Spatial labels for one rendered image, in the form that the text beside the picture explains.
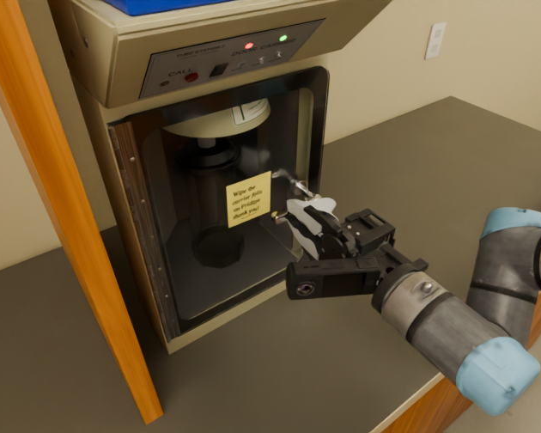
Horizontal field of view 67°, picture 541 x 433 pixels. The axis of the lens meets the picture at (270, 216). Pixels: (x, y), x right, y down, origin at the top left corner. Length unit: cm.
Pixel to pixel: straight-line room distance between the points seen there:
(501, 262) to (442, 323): 13
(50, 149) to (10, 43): 8
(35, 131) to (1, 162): 59
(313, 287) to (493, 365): 20
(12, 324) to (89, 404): 25
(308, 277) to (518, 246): 25
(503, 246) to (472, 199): 63
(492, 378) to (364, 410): 31
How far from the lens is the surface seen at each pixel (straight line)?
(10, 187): 99
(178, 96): 51
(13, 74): 36
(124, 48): 36
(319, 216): 55
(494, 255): 58
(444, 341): 48
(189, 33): 37
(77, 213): 42
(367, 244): 53
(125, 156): 50
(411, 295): 49
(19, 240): 106
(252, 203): 63
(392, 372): 78
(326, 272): 50
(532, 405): 204
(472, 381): 48
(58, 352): 86
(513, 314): 57
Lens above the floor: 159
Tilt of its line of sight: 40 degrees down
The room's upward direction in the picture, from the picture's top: straight up
